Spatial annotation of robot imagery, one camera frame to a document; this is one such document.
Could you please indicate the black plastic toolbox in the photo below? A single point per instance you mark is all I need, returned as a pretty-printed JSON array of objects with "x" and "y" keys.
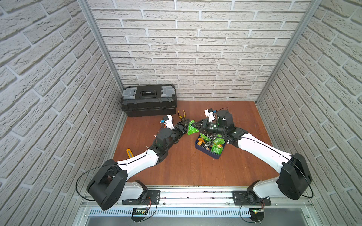
[{"x": 149, "y": 100}]

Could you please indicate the aluminium rail frame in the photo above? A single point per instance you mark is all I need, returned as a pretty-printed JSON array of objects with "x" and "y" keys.
[{"x": 209, "y": 202}]

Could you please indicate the green packet in box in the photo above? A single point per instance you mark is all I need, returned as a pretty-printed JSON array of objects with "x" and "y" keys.
[{"x": 217, "y": 149}]

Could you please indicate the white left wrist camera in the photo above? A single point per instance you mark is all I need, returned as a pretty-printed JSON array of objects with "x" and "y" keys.
[{"x": 168, "y": 122}]

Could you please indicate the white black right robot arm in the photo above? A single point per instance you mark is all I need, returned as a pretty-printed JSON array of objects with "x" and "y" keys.
[{"x": 294, "y": 175}]

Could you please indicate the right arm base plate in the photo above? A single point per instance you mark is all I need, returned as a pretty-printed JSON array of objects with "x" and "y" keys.
[{"x": 244, "y": 198}]

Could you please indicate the yellow handled pliers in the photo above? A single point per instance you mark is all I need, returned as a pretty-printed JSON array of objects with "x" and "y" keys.
[{"x": 182, "y": 116}]

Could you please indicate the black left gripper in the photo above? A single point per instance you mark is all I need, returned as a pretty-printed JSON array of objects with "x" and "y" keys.
[{"x": 181, "y": 127}]

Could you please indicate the left controller board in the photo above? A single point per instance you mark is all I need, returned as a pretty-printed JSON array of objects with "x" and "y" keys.
[{"x": 139, "y": 214}]

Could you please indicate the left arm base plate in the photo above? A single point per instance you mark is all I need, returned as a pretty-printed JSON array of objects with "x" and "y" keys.
[{"x": 145, "y": 198}]

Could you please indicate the dark blue storage box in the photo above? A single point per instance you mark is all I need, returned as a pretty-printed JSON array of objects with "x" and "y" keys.
[{"x": 204, "y": 144}]

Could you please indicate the yellow black utility knife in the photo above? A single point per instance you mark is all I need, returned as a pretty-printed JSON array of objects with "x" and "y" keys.
[{"x": 129, "y": 153}]

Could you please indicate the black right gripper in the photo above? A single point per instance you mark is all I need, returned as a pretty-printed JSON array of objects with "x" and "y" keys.
[{"x": 203, "y": 125}]

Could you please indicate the right controller board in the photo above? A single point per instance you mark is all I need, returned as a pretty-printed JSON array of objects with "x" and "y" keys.
[{"x": 256, "y": 215}]

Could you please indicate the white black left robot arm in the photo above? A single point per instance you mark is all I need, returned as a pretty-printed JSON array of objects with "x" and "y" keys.
[{"x": 110, "y": 184}]

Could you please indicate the green cookie packet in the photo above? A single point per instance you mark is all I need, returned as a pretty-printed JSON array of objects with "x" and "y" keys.
[{"x": 191, "y": 129}]

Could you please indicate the controller board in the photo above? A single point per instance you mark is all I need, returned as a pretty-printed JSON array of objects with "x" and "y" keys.
[
  {"x": 256, "y": 215},
  {"x": 139, "y": 214}
]

